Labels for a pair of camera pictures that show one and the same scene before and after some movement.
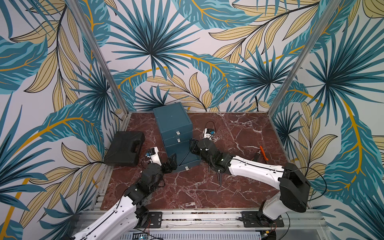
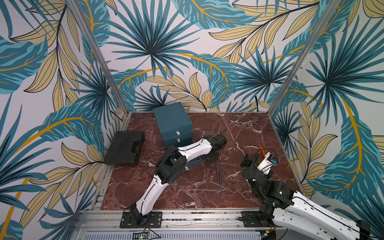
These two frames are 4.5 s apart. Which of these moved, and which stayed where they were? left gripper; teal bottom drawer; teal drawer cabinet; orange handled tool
Moved: left gripper
Stayed: orange handled tool; teal bottom drawer; teal drawer cabinet
